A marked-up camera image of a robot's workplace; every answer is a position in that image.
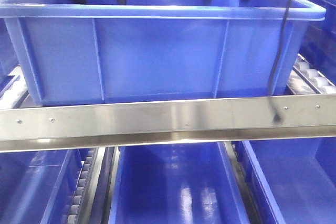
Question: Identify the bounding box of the blue bin lower left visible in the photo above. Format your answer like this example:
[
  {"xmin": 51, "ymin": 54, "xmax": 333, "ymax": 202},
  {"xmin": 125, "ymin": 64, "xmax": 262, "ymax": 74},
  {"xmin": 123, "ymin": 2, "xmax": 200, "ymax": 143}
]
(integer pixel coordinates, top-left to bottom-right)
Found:
[{"xmin": 1, "ymin": 150, "xmax": 82, "ymax": 223}]

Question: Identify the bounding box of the blue bin lower right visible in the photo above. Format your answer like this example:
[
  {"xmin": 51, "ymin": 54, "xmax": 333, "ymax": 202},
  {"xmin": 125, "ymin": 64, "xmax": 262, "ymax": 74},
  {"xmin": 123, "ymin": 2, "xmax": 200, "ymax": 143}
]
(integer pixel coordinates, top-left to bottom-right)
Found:
[{"xmin": 235, "ymin": 137, "xmax": 335, "ymax": 223}]

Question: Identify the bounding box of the steel rack front crossbar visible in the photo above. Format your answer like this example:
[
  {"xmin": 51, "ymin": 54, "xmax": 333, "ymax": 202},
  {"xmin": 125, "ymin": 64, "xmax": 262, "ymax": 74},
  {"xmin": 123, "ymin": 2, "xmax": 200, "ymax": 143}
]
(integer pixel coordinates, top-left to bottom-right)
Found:
[{"xmin": 1, "ymin": 94, "xmax": 335, "ymax": 152}]

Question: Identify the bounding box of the roller track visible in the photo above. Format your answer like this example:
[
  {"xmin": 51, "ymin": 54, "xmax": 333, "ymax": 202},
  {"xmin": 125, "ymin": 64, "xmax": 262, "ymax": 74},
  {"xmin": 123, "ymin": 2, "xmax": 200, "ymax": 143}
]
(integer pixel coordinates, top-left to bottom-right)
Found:
[
  {"xmin": 287, "ymin": 54, "xmax": 335, "ymax": 95},
  {"xmin": 66, "ymin": 148, "xmax": 98, "ymax": 223}
]

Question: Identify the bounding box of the blue bin upper left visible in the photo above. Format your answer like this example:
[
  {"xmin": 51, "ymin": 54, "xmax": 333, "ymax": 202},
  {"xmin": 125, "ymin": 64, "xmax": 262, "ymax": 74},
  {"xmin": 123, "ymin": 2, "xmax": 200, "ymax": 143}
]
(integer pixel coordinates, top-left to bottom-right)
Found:
[{"xmin": 1, "ymin": 18, "xmax": 18, "ymax": 83}]

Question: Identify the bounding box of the far right roller track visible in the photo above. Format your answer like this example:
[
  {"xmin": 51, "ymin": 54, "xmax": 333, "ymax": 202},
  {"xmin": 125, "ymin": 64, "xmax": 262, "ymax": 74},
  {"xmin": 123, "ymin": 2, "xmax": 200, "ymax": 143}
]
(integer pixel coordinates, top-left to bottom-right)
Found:
[{"xmin": 287, "ymin": 54, "xmax": 335, "ymax": 95}]

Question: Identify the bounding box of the blue bin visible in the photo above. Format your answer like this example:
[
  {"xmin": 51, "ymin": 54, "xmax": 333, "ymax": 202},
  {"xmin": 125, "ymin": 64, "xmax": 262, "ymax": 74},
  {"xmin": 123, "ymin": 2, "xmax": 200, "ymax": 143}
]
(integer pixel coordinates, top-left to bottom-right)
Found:
[
  {"xmin": 108, "ymin": 142, "xmax": 249, "ymax": 223},
  {"xmin": 1, "ymin": 150, "xmax": 82, "ymax": 223},
  {"xmin": 1, "ymin": 18, "xmax": 18, "ymax": 83},
  {"xmin": 235, "ymin": 137, "xmax": 335, "ymax": 223},
  {"xmin": 270, "ymin": 0, "xmax": 336, "ymax": 79}
]

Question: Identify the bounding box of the lower left roller track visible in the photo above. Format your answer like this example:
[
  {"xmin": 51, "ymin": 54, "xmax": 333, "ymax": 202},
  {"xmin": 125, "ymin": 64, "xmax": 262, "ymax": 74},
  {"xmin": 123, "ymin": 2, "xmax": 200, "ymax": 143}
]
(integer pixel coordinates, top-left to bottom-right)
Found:
[{"xmin": 66, "ymin": 148, "xmax": 98, "ymax": 223}]

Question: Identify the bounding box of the large blue plastic box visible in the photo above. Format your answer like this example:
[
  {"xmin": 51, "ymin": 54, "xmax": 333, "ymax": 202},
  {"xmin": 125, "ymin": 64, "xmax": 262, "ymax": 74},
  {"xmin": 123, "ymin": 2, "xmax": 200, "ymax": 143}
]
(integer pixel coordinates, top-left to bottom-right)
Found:
[{"xmin": 1, "ymin": 0, "xmax": 326, "ymax": 105}]

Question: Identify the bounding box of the blue bin upper right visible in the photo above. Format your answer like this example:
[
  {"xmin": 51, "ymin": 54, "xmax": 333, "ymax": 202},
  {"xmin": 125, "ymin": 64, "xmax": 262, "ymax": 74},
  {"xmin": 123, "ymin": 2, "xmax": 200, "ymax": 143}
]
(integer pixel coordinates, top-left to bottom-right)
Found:
[{"xmin": 270, "ymin": 0, "xmax": 336, "ymax": 79}]

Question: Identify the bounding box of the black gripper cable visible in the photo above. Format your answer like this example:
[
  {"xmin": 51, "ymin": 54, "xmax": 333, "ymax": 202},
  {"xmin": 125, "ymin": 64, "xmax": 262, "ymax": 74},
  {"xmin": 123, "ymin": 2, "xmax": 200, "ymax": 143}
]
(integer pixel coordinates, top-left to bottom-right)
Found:
[{"xmin": 268, "ymin": 0, "xmax": 304, "ymax": 124}]

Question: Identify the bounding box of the blue bin lower centre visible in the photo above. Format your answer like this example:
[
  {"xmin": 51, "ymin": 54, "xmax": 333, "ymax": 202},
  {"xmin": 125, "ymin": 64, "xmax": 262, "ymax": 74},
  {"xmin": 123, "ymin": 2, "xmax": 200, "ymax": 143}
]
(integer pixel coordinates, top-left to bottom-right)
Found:
[{"xmin": 108, "ymin": 142, "xmax": 249, "ymax": 223}]

